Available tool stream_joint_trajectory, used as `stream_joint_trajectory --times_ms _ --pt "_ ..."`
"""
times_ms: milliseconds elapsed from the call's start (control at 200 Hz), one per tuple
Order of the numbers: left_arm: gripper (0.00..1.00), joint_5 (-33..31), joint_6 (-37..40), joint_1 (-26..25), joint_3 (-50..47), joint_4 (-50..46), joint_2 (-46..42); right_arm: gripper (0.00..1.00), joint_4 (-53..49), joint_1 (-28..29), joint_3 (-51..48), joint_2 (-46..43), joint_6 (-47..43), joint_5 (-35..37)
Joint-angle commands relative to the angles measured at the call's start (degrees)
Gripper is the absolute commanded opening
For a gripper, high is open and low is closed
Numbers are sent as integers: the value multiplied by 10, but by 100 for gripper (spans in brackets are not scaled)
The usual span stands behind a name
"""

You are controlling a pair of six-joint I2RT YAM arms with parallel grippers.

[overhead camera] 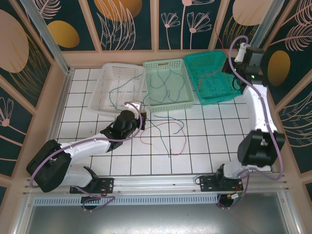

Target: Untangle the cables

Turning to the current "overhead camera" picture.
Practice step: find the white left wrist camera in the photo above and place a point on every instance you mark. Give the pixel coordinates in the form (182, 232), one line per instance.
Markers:
(135, 106)

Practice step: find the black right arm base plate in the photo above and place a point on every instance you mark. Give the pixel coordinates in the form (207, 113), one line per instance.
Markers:
(207, 185)

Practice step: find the teal plastic basket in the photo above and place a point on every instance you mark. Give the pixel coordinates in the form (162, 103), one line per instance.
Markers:
(212, 83)

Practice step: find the grey metal sheet panel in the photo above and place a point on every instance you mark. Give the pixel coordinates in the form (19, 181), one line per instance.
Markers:
(156, 219)

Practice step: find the aluminium frame post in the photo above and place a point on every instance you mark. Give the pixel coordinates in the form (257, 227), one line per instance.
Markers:
(264, 36)
(51, 41)

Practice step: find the white plastic basket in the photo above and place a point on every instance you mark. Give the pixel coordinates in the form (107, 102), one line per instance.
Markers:
(109, 78)

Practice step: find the light green plastic basket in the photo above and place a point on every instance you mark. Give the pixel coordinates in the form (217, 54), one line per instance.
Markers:
(170, 107)

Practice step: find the aluminium mounting rail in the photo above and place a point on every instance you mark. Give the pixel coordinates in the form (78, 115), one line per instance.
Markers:
(156, 182)

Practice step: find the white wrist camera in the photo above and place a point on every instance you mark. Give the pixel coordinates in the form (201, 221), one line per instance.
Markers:
(240, 54)
(135, 106)

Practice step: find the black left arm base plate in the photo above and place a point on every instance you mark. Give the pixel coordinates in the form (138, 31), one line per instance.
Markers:
(107, 185)

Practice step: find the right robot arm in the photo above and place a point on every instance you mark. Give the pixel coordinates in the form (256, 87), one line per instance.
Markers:
(256, 109)

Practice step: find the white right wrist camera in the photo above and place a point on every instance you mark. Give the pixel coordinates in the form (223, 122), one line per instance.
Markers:
(240, 54)

